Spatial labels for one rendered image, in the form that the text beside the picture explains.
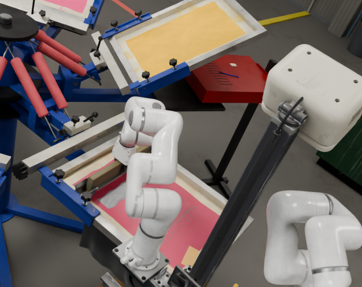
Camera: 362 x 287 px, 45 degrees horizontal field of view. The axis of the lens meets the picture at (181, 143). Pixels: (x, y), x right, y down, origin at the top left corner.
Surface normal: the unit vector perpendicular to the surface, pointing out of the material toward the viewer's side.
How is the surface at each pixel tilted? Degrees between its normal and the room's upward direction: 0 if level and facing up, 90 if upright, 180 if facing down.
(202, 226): 0
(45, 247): 0
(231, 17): 32
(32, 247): 0
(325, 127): 116
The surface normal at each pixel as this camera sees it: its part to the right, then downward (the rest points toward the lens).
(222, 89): 0.30, -0.75
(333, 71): -0.01, -0.54
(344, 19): -0.63, 0.31
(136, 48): -0.21, -0.61
